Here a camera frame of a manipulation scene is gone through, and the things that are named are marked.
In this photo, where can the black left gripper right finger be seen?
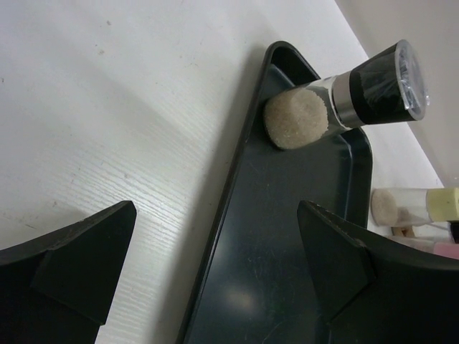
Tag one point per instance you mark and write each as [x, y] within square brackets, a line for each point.
[371, 289]

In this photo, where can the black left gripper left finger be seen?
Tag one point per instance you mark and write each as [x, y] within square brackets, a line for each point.
[58, 287]

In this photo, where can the pink cap spice shaker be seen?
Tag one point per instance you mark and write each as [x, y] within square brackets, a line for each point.
[444, 246]

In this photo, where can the yellow cap spice shaker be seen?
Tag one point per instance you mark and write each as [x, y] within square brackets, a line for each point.
[400, 207]

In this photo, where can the black grinder clear lid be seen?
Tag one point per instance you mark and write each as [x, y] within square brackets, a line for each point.
[387, 88]

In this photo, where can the black plastic tray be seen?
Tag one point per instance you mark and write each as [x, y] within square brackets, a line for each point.
[253, 284]

